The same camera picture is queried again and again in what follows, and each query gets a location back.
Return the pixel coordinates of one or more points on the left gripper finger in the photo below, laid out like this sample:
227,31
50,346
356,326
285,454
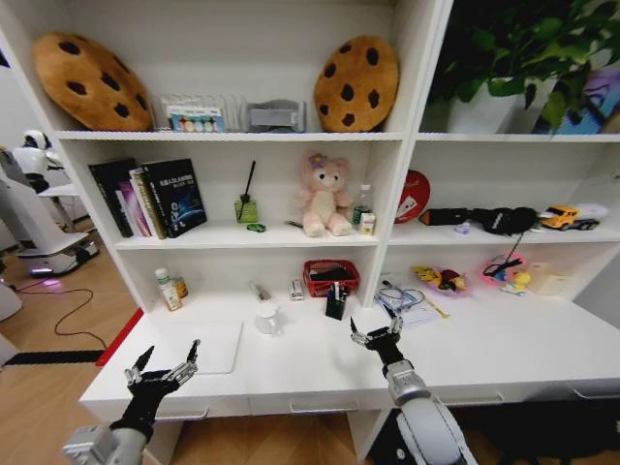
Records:
138,372
188,369

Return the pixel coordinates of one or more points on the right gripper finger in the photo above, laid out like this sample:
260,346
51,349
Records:
361,337
397,325

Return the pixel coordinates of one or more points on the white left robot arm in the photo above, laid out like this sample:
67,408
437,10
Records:
99,445

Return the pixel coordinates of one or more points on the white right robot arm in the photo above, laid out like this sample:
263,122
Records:
426,421

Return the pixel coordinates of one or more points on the white paper pad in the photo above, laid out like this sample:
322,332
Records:
416,315

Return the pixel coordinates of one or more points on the white flat pad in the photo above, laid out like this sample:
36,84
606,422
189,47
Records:
208,346

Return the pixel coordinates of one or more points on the red floor tape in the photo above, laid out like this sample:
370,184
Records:
121,339

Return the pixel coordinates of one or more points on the black pen holder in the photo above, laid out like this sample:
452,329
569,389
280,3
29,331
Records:
335,307

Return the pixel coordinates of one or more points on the yellow ruler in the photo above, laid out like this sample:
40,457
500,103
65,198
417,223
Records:
436,306

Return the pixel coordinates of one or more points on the white pen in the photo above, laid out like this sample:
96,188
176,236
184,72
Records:
335,290

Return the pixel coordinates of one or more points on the white desk shelf unit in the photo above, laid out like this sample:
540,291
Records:
310,358

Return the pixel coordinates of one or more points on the yellow plush toy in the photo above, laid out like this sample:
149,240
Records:
427,274

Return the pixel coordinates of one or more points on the red plastic basket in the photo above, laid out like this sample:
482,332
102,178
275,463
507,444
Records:
331,286

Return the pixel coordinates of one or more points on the dark plush toy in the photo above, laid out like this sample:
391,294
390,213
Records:
453,281

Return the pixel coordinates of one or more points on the small orange bottle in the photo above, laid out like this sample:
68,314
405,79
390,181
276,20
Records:
180,287

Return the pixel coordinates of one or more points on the white medicine bottle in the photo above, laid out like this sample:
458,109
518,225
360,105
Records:
168,288

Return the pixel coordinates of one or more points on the black floor strip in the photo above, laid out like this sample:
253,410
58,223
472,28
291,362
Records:
53,357

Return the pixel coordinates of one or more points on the clear glass cup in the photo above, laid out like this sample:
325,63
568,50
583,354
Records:
269,319

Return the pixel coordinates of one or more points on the small yellow white box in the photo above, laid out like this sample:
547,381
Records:
367,224

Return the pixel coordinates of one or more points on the clear wrapped tube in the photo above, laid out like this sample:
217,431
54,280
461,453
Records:
260,291

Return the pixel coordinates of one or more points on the small purple object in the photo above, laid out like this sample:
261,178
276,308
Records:
462,227

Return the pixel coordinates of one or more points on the long black case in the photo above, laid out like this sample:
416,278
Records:
443,216

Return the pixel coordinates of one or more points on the pink plate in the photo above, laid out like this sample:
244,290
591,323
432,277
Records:
504,271

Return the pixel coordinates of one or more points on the black glasses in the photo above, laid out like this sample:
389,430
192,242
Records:
501,266

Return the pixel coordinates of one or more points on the clear bottle green label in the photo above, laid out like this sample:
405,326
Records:
362,206

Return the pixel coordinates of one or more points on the yellow rubber duck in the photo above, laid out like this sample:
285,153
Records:
521,281

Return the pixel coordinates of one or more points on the pink plush bunny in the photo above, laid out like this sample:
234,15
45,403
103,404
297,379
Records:
323,196

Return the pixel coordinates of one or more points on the small green toy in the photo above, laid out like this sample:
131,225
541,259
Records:
256,226

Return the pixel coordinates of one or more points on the beige box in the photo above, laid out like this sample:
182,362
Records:
549,280

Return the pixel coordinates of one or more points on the purple and white book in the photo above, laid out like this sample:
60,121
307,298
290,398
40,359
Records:
132,208

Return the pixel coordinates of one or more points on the gold striped book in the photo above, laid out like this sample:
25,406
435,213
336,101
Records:
147,206

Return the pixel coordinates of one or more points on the green reed diffuser bottle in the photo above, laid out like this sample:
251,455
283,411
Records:
246,209

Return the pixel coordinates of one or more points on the black book with blue globe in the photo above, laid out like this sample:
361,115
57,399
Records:
176,196

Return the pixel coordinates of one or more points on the plain black book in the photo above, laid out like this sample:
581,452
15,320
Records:
109,194

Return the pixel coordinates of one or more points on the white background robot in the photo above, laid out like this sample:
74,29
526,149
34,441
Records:
41,208

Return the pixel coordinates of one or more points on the yellow toy truck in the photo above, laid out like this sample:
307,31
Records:
564,217

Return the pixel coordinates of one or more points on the white plant pot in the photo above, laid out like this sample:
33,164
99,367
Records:
479,111

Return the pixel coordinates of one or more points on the oval cookie shaped pillow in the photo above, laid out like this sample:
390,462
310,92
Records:
356,82

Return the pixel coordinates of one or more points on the pack of coloured items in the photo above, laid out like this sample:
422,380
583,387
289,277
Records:
196,119

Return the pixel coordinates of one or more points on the white file rack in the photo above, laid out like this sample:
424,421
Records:
227,109

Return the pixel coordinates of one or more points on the blue purple bag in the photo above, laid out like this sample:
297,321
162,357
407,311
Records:
588,104

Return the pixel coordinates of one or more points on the large cookie shaped pillow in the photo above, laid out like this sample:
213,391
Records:
89,82

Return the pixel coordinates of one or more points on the green leafy plant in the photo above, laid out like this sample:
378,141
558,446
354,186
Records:
528,39

